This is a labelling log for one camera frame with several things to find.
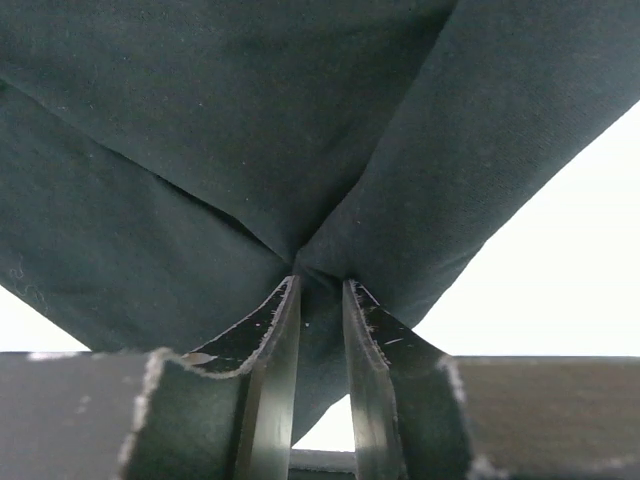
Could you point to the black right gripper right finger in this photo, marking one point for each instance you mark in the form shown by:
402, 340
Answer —
419, 413

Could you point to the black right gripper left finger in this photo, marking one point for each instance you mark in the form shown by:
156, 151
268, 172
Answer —
221, 411

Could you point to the black t-shirt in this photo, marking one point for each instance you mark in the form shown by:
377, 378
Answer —
166, 164

